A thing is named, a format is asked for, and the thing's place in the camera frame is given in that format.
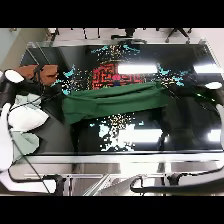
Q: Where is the orange-brown garment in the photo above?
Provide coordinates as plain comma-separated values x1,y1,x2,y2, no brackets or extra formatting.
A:
14,64,60,87

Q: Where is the black office chair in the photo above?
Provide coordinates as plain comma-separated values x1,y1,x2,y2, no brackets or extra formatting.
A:
110,27,148,45
164,27,194,45

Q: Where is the green shirt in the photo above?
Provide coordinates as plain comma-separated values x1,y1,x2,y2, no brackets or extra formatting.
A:
62,82,170,125

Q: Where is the white garment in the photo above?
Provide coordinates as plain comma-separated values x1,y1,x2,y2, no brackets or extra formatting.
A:
7,104,50,133

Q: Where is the silver frame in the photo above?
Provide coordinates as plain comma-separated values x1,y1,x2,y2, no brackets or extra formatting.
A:
0,39,224,196

